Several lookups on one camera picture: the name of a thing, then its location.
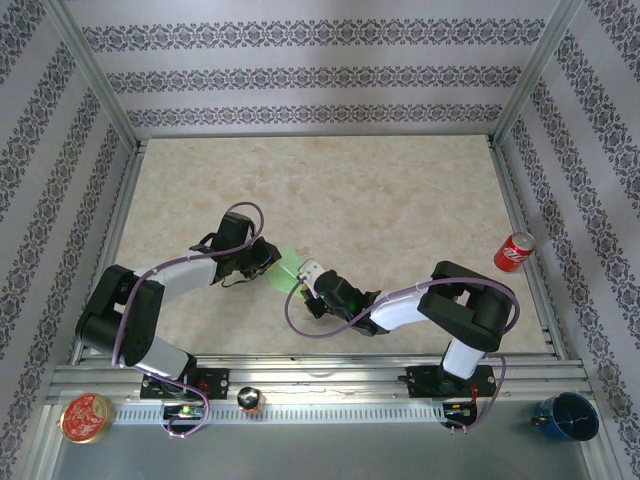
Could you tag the green cloth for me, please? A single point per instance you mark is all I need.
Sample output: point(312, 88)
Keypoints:
point(282, 282)

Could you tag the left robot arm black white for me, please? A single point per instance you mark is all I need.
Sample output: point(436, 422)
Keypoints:
point(115, 320)

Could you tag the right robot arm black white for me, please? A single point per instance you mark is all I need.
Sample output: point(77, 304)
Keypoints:
point(475, 305)

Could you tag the grey metal shelf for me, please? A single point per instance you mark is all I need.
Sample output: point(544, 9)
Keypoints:
point(320, 455)

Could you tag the red soda can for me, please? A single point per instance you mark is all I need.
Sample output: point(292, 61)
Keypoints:
point(515, 250)

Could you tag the round red gold tin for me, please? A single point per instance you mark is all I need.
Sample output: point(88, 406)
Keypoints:
point(85, 417)

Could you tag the blue enamel mug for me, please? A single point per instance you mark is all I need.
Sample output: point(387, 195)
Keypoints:
point(567, 417)

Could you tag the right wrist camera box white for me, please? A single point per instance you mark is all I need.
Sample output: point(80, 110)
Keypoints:
point(310, 270)

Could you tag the wide aluminium base rail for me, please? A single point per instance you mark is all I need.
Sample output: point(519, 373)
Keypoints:
point(325, 380)

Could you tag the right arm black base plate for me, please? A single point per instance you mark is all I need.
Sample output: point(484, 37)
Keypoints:
point(420, 382)

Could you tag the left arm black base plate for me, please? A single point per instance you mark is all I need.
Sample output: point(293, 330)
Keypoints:
point(215, 382)

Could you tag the aluminium corner post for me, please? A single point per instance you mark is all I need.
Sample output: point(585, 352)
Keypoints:
point(96, 75)
point(533, 75)

